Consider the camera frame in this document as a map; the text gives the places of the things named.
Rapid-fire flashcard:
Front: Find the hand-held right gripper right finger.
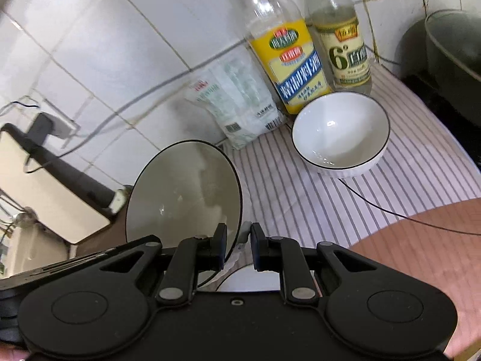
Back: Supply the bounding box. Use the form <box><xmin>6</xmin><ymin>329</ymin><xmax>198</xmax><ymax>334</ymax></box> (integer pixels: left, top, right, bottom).
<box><xmin>250</xmin><ymin>222</ymin><xmax>378</xmax><ymax>307</ymax></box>

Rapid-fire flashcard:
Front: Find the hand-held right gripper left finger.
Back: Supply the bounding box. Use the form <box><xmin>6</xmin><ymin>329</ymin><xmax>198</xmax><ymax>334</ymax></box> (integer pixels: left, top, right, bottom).
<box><xmin>99</xmin><ymin>222</ymin><xmax>229</xmax><ymax>307</ymax></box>

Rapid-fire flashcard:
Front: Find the striped brown table mat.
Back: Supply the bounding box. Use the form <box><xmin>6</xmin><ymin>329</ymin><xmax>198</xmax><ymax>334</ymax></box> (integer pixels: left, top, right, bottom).
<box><xmin>77</xmin><ymin>63</ymin><xmax>481</xmax><ymax>361</ymax></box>

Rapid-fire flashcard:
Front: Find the white rice cooker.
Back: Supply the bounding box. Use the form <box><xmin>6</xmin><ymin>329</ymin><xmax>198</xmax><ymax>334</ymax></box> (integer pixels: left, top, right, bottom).
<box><xmin>0</xmin><ymin>211</ymin><xmax>70</xmax><ymax>276</ymax></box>

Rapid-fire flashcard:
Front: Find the metal ladle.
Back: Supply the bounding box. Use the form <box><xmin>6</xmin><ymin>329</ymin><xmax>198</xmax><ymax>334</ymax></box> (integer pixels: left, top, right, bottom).
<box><xmin>9</xmin><ymin>211</ymin><xmax>40</xmax><ymax>232</ymax></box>

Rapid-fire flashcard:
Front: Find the black power adapter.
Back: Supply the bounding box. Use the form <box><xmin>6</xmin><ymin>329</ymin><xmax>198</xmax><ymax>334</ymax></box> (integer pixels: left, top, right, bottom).
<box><xmin>25</xmin><ymin>112</ymin><xmax>63</xmax><ymax>147</ymax></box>

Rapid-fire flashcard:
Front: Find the cooking wine bottle yellow label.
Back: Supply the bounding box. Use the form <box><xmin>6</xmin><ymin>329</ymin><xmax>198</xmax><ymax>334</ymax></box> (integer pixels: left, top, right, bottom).
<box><xmin>221</xmin><ymin>0</ymin><xmax>333</xmax><ymax>116</ymax></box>

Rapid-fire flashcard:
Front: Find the vinegar bottle yellow cap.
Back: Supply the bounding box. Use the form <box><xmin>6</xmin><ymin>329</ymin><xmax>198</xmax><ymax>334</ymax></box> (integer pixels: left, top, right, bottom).
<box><xmin>301</xmin><ymin>0</ymin><xmax>373</xmax><ymax>97</ymax></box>

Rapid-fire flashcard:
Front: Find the black stove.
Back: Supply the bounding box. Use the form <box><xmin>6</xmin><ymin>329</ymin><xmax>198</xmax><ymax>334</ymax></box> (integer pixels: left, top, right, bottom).
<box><xmin>400</xmin><ymin>74</ymin><xmax>481</xmax><ymax>168</ymax></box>

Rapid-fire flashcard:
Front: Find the black pot with glass lid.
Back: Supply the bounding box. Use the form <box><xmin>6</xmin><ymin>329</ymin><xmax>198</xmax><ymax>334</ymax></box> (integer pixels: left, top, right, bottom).
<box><xmin>424</xmin><ymin>8</ymin><xmax>481</xmax><ymax>88</ymax></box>

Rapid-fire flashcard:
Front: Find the white cutting board dark frame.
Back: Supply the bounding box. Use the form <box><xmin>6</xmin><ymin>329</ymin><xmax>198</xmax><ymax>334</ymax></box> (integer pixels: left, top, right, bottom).
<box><xmin>0</xmin><ymin>122</ymin><xmax>130</xmax><ymax>245</ymax></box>

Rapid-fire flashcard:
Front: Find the thin black cable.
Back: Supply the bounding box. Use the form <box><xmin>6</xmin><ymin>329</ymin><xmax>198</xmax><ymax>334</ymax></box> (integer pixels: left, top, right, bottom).
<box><xmin>337</xmin><ymin>178</ymin><xmax>481</xmax><ymax>236</ymax></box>

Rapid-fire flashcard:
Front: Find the white wall socket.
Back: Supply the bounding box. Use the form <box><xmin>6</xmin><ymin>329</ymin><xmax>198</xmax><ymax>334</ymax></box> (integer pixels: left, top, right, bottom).
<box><xmin>38</xmin><ymin>110</ymin><xmax>82</xmax><ymax>147</ymax></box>

